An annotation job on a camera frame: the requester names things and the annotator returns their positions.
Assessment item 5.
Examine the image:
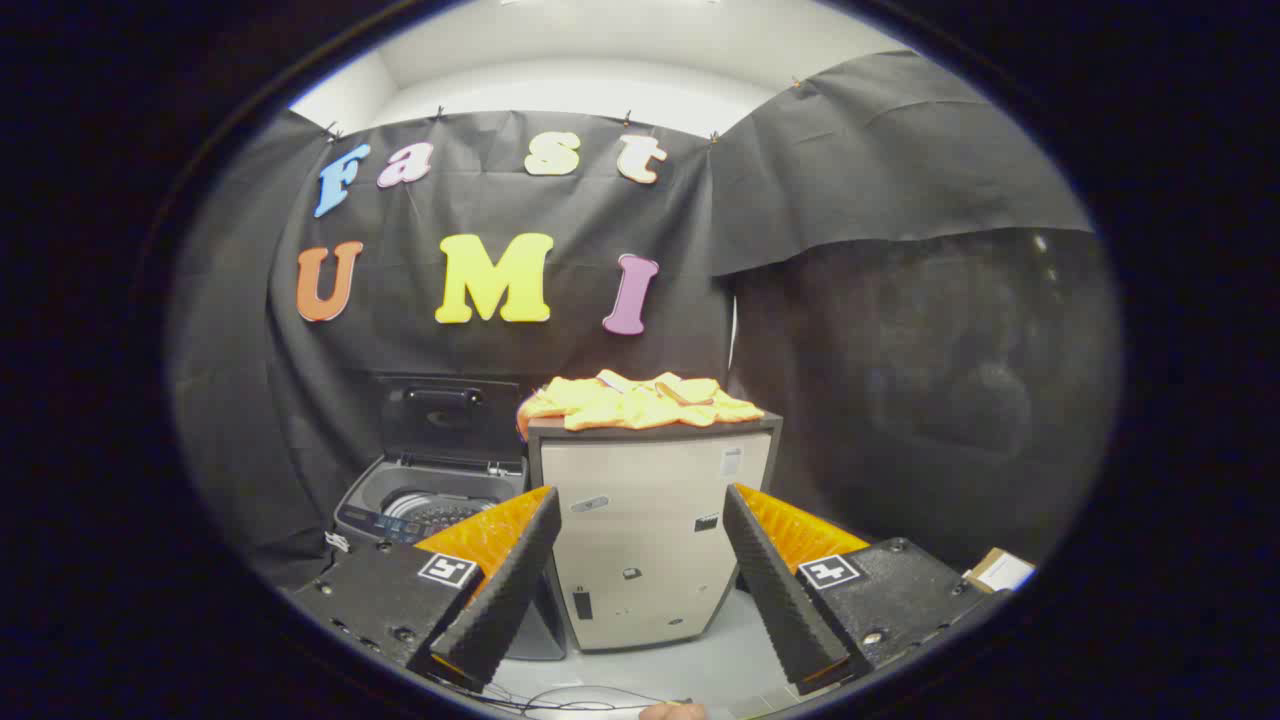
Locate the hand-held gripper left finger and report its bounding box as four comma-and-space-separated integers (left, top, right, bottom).
288, 486, 563, 691

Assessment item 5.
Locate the thin floor cable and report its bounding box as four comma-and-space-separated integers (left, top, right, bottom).
440, 674, 693, 717

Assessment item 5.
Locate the black backdrop cloth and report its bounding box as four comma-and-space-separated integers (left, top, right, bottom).
170, 50, 1123, 591

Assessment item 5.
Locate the grey washing machine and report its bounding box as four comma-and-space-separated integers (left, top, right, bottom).
333, 453, 568, 662

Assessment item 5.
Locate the orange polo shirt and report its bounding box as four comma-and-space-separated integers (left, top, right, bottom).
516, 370, 766, 439

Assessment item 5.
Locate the beige cabinet with dark top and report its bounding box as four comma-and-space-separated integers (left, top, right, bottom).
527, 414, 784, 653

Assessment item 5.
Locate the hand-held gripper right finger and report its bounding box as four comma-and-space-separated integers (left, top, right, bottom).
722, 484, 1011, 697

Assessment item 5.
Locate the cardboard box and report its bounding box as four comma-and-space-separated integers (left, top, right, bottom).
963, 548, 1038, 594

